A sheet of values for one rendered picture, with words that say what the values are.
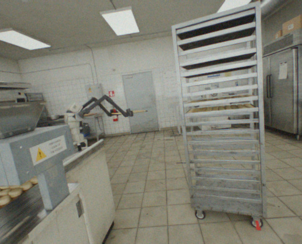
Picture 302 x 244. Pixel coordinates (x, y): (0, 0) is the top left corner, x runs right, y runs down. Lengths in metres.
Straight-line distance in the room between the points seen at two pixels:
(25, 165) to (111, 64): 5.37
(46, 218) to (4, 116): 0.45
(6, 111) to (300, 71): 4.07
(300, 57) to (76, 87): 5.86
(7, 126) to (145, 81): 5.08
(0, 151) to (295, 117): 4.12
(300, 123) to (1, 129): 4.19
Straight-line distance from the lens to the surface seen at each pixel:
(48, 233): 0.96
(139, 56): 5.83
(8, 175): 0.82
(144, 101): 5.73
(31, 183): 1.09
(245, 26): 1.60
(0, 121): 0.89
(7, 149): 0.78
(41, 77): 7.02
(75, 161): 1.38
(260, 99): 1.54
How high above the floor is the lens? 1.28
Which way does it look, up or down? 9 degrees down
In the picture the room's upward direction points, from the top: 8 degrees counter-clockwise
